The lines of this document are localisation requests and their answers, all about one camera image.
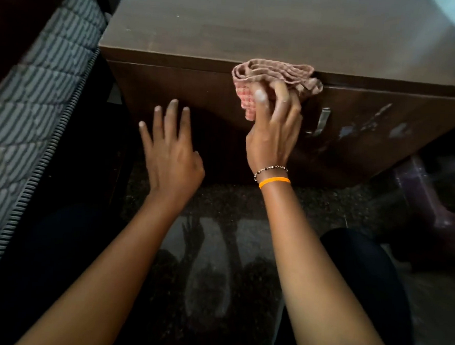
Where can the person's left thumb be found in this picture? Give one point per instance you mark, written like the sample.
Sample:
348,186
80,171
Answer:
199,165

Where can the grey striped quilted mattress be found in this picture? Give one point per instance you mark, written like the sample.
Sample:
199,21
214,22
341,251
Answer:
30,120

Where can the person's left little finger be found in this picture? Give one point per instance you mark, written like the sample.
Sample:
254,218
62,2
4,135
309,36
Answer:
145,134

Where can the person's left forearm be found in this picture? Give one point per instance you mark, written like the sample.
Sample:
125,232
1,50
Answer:
106,270

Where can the person's left middle finger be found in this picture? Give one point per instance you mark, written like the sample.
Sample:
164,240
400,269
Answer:
173,119

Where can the person's right forearm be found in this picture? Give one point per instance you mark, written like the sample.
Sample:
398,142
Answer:
313,272

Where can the pink checked cleaning cloth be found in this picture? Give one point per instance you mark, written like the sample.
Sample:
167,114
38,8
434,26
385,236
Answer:
275,74

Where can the person's left hand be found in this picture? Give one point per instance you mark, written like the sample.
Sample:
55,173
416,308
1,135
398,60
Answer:
172,163

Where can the purple plastic stool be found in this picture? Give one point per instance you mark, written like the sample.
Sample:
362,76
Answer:
437,206

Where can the orange wrist band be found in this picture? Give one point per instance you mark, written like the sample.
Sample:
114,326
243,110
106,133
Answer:
275,182

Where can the person's right thumb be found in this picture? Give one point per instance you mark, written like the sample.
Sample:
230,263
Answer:
261,105

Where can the person's right middle finger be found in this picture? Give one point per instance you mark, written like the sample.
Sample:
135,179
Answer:
295,107

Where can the person's right hand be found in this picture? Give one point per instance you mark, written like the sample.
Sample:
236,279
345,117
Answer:
269,142

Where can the brown wooden cabinet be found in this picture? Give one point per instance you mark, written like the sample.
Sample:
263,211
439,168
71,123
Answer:
282,31

